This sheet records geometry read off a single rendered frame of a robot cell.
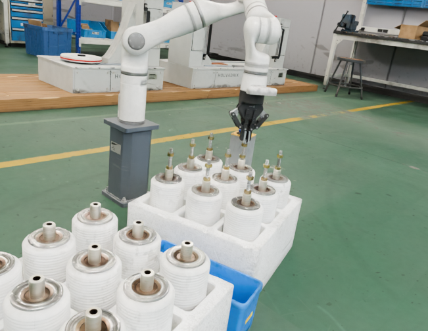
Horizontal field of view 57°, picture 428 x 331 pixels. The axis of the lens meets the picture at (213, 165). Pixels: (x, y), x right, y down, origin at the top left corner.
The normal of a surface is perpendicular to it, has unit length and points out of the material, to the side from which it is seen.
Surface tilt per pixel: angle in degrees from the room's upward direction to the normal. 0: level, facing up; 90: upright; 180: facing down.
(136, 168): 90
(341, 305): 0
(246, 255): 90
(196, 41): 90
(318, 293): 0
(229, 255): 90
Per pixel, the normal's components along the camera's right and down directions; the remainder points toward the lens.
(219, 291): 0.12, -0.93
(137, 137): 0.72, 0.32
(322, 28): -0.69, 0.17
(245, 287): -0.48, 0.21
